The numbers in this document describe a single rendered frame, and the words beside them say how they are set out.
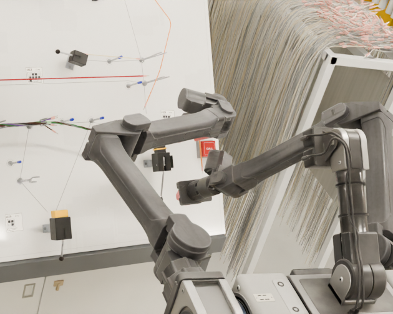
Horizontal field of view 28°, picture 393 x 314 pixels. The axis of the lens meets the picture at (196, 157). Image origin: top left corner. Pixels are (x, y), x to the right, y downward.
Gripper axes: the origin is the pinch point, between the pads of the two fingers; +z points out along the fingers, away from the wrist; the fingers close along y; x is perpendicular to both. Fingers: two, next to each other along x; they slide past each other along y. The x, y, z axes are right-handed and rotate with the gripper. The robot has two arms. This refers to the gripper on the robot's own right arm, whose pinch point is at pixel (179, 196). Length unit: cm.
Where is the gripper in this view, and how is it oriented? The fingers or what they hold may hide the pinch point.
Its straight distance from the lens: 228.5
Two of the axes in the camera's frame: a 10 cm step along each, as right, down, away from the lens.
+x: 1.7, 9.8, -1.4
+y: -8.5, 0.7, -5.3
